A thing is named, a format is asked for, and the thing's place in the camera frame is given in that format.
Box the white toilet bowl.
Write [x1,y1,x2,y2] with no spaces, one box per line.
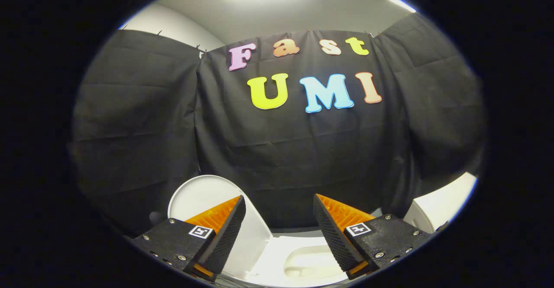
[247,232,351,287]

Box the small ceiling light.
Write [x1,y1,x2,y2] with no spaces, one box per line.
[387,0,417,13]

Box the white block fixture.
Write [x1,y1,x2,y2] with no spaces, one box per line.
[403,172,478,234]

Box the black backdrop cloth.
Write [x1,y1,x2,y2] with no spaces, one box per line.
[71,13,485,236]

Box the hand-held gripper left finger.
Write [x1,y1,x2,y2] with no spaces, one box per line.
[132,195,246,282]

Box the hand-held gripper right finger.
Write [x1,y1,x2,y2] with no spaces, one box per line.
[312,194,433,280]

